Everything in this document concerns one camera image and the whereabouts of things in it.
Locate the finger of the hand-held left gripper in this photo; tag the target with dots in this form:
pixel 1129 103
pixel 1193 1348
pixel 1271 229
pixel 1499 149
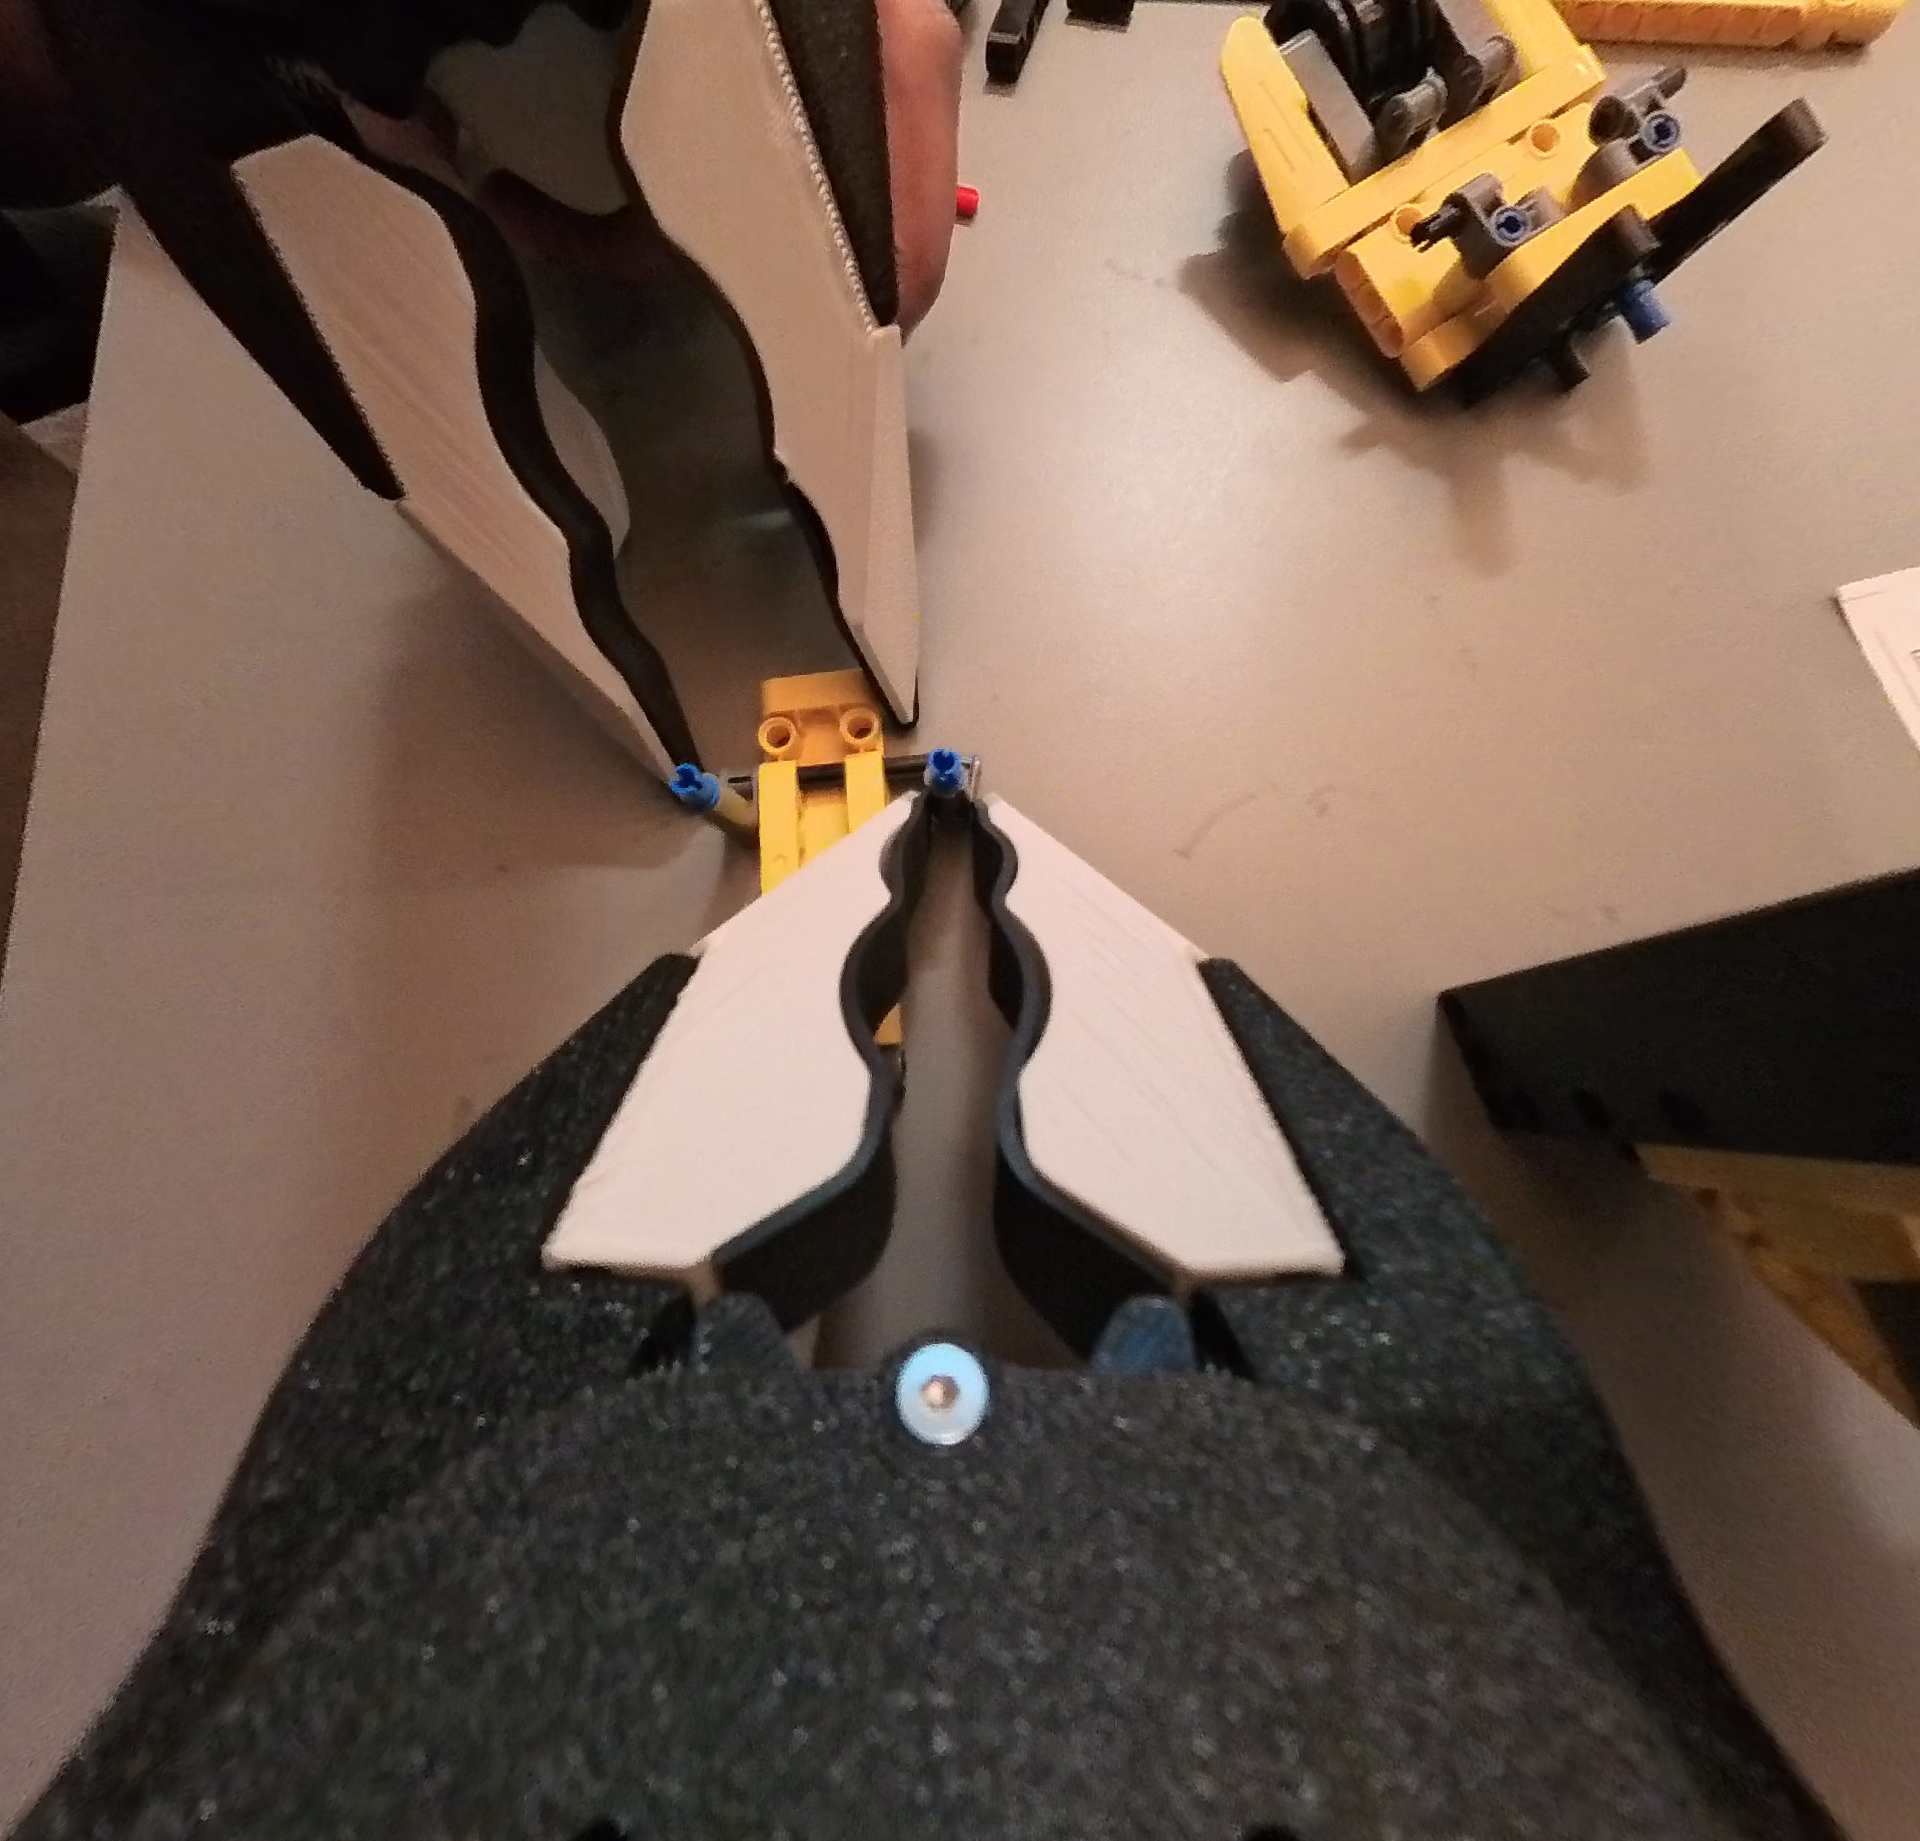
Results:
pixel 449 416
pixel 810 296

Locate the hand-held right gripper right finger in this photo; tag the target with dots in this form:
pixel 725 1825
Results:
pixel 1156 1123

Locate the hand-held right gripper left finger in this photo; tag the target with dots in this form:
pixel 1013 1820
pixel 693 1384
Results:
pixel 720 1106

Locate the yellow toy frame piece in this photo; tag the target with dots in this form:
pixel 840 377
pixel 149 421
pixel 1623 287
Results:
pixel 810 823

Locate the person's left hand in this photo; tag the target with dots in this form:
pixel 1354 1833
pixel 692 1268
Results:
pixel 923 131

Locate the black block with yellow beams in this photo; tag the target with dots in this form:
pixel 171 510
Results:
pixel 1696 1017

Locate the small yellow toy assembly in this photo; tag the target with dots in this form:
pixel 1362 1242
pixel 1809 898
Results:
pixel 1424 266

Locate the instruction leaflet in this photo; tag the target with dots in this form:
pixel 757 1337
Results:
pixel 1882 658

